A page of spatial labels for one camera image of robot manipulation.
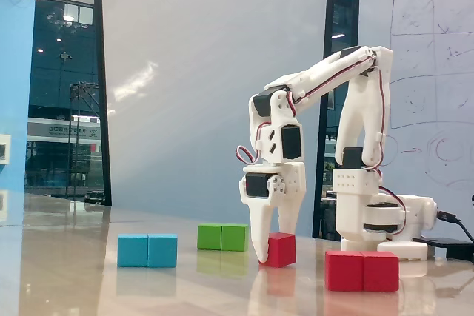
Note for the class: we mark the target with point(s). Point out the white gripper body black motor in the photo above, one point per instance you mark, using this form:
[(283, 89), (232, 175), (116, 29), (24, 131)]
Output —
[(292, 184)]

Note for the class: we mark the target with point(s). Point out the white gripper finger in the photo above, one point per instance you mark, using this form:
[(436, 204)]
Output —
[(294, 190), (262, 231)]

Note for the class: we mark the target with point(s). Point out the small red cube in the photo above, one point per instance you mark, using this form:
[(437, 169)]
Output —
[(283, 250)]

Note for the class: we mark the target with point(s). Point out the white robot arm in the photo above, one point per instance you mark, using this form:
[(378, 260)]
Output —
[(353, 116)]

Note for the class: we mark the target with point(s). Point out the long green block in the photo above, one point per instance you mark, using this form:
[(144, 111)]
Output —
[(222, 237)]

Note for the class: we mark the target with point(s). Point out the long red block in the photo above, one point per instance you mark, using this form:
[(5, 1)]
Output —
[(361, 271)]

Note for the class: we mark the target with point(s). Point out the long blue block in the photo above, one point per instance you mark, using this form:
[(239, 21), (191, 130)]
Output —
[(148, 251)]

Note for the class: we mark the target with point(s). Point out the black power adapter box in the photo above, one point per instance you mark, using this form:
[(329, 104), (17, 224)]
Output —
[(459, 249)]

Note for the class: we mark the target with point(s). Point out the metal scaffold tower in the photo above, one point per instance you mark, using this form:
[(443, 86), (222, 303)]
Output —
[(79, 88)]

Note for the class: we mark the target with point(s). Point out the white sign banner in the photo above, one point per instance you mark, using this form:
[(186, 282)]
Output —
[(40, 129)]

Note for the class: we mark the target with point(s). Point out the whiteboard with drawings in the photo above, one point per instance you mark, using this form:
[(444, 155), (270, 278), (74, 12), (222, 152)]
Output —
[(444, 16)]

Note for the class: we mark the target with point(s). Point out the black window frame post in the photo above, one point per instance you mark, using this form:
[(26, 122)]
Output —
[(328, 16), (103, 109)]

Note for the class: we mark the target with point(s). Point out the white wall socket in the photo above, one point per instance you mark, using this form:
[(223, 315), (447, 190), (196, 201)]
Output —
[(4, 149)]

